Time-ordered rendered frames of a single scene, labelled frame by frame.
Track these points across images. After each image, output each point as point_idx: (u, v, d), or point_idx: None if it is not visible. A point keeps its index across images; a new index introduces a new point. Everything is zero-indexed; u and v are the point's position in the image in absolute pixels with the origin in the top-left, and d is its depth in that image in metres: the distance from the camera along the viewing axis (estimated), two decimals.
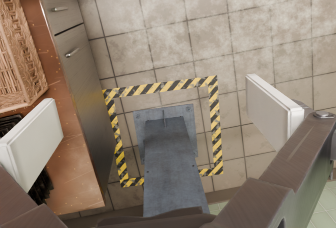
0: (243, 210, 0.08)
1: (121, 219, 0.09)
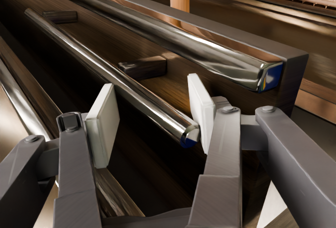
0: (210, 205, 0.08)
1: (121, 219, 0.09)
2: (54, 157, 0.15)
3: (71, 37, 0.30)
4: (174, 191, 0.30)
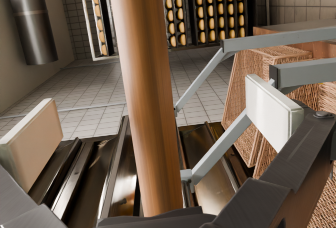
0: (243, 210, 0.08)
1: (121, 219, 0.09)
2: None
3: None
4: None
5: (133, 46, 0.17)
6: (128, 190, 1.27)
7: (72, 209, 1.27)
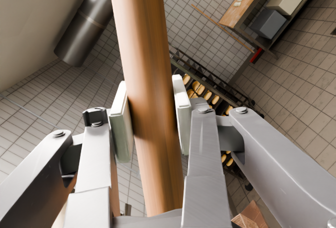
0: (201, 205, 0.08)
1: (121, 219, 0.09)
2: (80, 152, 0.15)
3: None
4: None
5: (141, 90, 0.18)
6: None
7: None
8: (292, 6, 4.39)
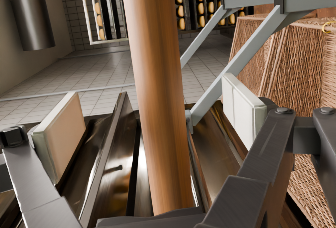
0: (230, 207, 0.08)
1: (121, 219, 0.09)
2: None
3: None
4: None
5: (151, 86, 0.18)
6: (125, 159, 1.22)
7: (66, 180, 1.22)
8: None
